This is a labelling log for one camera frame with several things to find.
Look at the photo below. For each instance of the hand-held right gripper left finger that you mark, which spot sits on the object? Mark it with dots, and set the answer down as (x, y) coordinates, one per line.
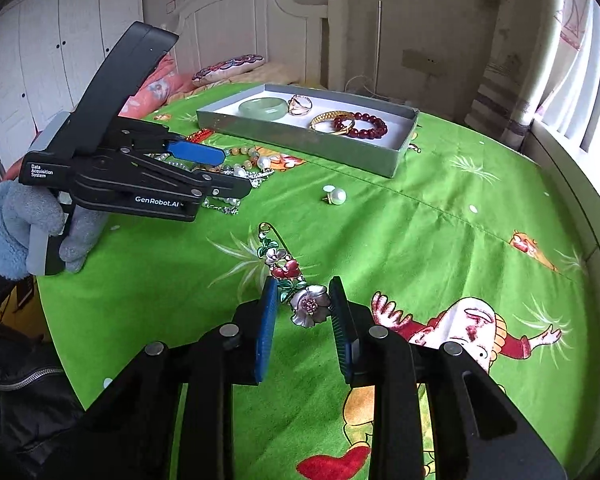
(265, 332)

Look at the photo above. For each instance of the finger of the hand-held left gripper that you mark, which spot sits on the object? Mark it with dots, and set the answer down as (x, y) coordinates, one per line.
(220, 187)
(196, 152)

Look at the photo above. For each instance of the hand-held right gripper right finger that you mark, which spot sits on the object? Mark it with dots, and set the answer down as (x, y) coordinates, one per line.
(341, 332)

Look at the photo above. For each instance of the silver pearl brooch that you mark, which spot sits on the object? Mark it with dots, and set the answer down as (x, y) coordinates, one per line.
(260, 176)

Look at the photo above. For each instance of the enamel flower brooch pin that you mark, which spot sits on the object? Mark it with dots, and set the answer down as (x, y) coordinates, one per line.
(307, 305)

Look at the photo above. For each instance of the grey jewelry box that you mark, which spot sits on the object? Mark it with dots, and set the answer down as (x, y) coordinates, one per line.
(300, 139)

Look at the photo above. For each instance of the white pearl earring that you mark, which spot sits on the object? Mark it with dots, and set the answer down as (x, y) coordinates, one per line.
(338, 196)

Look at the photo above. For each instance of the person's left hand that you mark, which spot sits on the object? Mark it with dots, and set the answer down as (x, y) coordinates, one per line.
(15, 220)

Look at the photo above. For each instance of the patterned pillows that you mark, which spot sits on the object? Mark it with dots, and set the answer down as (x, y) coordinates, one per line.
(165, 82)

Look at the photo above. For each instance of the pale green jade bangle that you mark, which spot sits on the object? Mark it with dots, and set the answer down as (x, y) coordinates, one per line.
(260, 109)

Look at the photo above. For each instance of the white wardrobe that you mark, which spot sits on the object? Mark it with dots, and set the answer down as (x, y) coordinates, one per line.
(55, 50)

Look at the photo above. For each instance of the patterned pillow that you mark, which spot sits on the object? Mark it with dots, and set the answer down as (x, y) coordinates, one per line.
(230, 67)

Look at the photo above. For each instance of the gold interlocked rings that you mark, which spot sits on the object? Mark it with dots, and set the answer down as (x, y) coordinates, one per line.
(294, 106)

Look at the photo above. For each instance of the green printed tablecloth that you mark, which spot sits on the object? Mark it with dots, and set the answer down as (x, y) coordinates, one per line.
(405, 240)

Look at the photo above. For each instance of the gold mesh bangle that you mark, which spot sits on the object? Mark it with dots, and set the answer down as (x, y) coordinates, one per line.
(322, 121)

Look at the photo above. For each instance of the white bed headboard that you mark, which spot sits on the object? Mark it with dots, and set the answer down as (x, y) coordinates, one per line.
(260, 20)

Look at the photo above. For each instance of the metal lamp pole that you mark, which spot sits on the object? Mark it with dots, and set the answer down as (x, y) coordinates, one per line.
(379, 45)

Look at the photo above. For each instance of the black jacket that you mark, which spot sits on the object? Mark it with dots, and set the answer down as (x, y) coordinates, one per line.
(25, 400)

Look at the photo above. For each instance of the printed striped curtain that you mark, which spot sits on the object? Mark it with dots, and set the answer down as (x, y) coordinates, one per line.
(525, 50)

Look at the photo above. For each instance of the wall socket plate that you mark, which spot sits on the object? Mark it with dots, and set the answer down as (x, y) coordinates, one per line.
(422, 64)

